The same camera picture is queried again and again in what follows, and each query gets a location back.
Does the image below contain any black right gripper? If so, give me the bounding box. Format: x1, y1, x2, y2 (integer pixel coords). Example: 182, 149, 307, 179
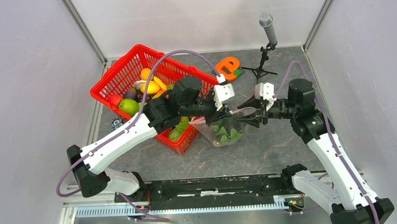
235, 90, 299, 130

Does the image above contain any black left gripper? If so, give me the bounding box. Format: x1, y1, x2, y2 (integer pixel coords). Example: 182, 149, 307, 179
180, 90, 233, 128

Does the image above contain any green toy leafy vegetable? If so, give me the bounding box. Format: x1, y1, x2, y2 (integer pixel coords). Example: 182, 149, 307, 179
212, 118, 245, 147

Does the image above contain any clear dotted zip bag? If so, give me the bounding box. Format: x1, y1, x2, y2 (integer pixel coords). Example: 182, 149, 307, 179
190, 107, 255, 148

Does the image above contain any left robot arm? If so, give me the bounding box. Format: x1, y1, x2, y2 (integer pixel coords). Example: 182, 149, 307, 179
67, 75, 235, 201

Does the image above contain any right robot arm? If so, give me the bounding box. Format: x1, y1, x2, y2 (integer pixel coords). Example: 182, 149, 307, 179
240, 78, 394, 224

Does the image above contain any black microphone tripod stand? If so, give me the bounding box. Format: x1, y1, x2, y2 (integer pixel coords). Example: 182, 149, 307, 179
241, 43, 278, 83

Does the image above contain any light green toy cabbage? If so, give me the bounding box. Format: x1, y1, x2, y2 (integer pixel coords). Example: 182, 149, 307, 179
168, 116, 190, 142

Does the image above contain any orange letter e block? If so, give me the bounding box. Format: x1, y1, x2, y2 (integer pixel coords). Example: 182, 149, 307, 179
215, 56, 244, 82

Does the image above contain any yellow toy lemon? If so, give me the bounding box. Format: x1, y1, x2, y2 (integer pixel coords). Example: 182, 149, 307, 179
140, 81, 161, 95

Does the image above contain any orange yellow round fruit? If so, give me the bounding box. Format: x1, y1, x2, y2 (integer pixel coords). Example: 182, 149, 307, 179
140, 68, 154, 80

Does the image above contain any white toy garlic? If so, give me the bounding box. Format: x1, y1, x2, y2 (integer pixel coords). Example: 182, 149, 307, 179
133, 79, 147, 90

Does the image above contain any green toy apple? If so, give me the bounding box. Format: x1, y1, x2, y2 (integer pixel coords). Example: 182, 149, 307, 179
118, 98, 139, 116

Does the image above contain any purple toy fig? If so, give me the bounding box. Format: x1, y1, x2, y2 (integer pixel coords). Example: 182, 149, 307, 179
123, 87, 138, 101

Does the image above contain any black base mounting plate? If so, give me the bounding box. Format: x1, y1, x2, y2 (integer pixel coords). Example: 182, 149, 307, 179
128, 174, 301, 210

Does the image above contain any small cartoon owl paddle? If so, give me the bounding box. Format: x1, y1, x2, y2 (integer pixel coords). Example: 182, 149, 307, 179
111, 117, 124, 130

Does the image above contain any red plastic shopping basket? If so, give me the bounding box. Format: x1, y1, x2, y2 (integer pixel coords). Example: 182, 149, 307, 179
90, 44, 218, 155

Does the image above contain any grey microphone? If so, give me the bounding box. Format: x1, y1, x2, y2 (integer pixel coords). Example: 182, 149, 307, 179
259, 12, 278, 47

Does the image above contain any red strawberry toy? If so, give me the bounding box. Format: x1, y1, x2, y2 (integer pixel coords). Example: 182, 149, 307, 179
107, 94, 123, 109

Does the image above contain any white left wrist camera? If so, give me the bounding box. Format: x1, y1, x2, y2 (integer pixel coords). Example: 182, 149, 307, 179
213, 74, 235, 111

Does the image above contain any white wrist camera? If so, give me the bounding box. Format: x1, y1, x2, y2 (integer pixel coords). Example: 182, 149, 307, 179
254, 82, 277, 112
213, 74, 235, 111

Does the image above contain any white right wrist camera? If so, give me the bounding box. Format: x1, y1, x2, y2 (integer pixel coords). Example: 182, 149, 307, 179
254, 82, 277, 112

